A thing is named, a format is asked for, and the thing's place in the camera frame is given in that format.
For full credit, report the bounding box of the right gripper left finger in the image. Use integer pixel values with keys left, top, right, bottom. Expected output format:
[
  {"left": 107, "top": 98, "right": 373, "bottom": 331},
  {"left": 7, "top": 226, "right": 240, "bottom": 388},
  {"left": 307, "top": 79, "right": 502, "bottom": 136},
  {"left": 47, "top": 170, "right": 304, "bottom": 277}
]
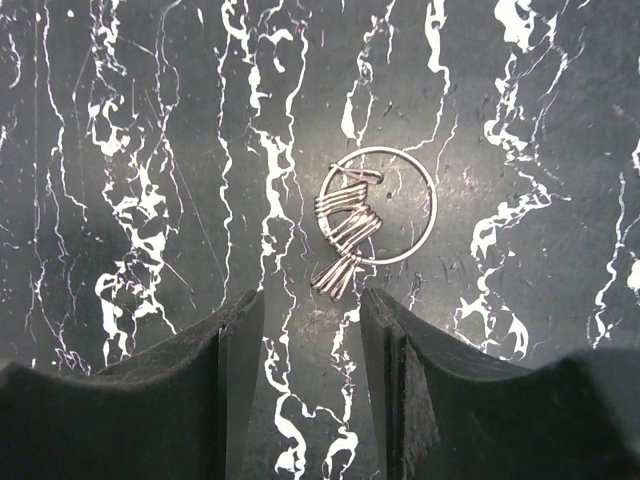
[{"left": 1, "top": 290, "right": 265, "bottom": 479}]

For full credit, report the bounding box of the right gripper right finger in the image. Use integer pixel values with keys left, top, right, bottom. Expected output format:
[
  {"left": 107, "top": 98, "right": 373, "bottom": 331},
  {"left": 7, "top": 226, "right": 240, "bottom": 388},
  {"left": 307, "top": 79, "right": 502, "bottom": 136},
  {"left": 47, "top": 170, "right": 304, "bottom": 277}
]
[{"left": 360, "top": 289, "right": 639, "bottom": 479}]

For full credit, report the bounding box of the metal keyring with clips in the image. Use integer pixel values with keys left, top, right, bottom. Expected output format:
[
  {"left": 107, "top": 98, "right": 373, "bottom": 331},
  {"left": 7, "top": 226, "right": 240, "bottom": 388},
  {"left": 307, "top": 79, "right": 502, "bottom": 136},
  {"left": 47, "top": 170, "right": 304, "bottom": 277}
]
[{"left": 310, "top": 145, "right": 438, "bottom": 302}]

